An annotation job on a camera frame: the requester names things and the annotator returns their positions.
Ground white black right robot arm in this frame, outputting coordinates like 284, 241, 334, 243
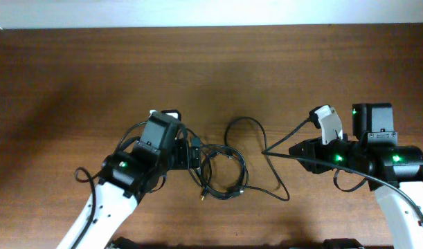
289, 103, 423, 248

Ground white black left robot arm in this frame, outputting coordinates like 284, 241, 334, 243
58, 109, 201, 248

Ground black right camera cable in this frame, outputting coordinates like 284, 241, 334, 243
261, 117, 423, 239

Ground thin black cable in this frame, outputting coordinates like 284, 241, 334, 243
224, 116, 291, 203

